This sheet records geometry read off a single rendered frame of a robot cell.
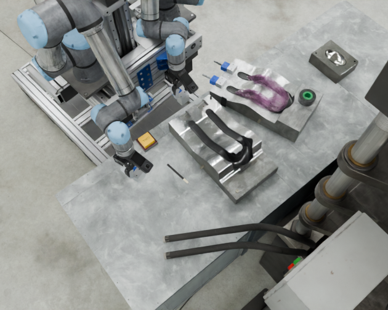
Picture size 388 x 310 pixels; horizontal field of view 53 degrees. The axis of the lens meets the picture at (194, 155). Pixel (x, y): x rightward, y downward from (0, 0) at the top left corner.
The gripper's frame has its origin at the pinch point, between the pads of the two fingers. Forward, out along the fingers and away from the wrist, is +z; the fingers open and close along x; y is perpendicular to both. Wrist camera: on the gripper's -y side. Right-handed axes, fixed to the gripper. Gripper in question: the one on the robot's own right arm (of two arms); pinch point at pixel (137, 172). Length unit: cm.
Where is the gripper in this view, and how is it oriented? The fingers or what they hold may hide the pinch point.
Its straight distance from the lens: 172.4
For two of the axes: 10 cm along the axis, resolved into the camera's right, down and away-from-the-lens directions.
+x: -5.5, 7.5, -3.6
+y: -8.3, -4.8, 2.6
